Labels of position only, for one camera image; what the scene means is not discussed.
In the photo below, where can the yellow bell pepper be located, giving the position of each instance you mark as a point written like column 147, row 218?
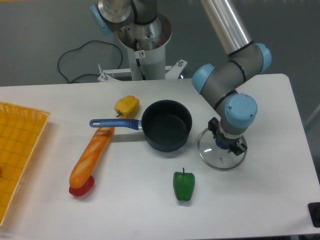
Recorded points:
column 127, row 107

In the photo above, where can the yellow plastic basket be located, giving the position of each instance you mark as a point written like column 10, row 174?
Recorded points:
column 21, row 128

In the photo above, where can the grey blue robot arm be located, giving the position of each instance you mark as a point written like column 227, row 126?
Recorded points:
column 217, row 85

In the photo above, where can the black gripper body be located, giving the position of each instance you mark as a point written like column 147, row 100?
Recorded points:
column 221, row 140

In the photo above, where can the baguette bread loaf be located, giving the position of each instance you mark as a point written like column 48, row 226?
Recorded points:
column 90, row 157

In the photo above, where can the green bell pepper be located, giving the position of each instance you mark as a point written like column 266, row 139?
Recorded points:
column 184, row 185

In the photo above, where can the black object at table corner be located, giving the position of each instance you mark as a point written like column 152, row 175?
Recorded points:
column 314, row 212

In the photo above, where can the red bell pepper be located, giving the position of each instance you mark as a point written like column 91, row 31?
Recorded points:
column 84, row 189

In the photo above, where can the dark pot with blue handle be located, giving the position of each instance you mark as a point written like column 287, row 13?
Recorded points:
column 166, row 124

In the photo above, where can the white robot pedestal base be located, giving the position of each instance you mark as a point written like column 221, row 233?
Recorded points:
column 146, row 50

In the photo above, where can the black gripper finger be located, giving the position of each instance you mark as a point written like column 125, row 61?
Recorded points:
column 237, row 148

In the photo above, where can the glass lid with blue knob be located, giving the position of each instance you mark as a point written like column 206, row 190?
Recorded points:
column 216, row 157

